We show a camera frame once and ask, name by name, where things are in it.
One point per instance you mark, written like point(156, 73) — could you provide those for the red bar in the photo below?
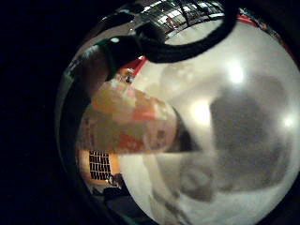
point(247, 20)
point(135, 65)

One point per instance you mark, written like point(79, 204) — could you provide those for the window with dark frames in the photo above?
point(175, 14)

